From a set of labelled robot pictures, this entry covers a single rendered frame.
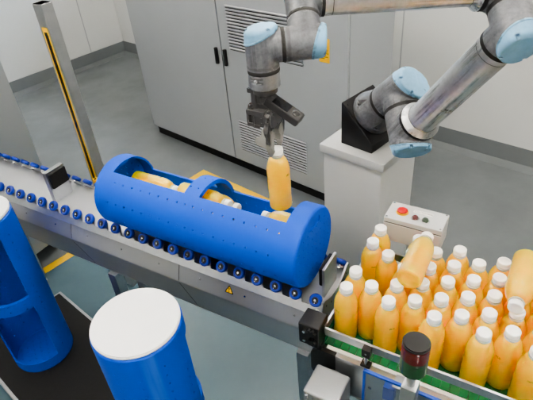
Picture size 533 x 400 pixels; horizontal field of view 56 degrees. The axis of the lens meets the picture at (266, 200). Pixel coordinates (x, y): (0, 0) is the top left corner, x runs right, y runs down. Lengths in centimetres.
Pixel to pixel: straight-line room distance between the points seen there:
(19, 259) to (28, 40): 449
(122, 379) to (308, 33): 112
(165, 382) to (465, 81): 129
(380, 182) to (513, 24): 89
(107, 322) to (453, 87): 129
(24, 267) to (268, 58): 153
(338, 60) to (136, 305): 197
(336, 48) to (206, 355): 187
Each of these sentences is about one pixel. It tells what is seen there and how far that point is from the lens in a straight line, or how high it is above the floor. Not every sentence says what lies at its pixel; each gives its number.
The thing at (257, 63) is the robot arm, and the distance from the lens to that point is 137.
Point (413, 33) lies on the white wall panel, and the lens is 429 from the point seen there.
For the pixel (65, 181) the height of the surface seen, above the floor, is 101.
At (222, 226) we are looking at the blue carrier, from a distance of 167.
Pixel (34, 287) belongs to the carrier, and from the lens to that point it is 253.
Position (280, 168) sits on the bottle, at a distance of 152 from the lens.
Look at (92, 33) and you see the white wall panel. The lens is 702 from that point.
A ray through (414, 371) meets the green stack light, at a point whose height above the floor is 119.
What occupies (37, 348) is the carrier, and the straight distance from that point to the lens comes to 295.
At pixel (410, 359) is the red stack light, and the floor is 123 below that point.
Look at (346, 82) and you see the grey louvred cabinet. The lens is 312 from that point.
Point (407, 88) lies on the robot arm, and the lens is 198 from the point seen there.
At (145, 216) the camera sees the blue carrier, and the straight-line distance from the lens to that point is 187.
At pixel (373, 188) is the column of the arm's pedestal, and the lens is 218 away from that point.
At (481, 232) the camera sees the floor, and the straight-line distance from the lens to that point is 359.
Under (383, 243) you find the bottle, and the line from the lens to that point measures 174.
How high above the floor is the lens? 221
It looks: 36 degrees down
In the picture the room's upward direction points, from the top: 6 degrees counter-clockwise
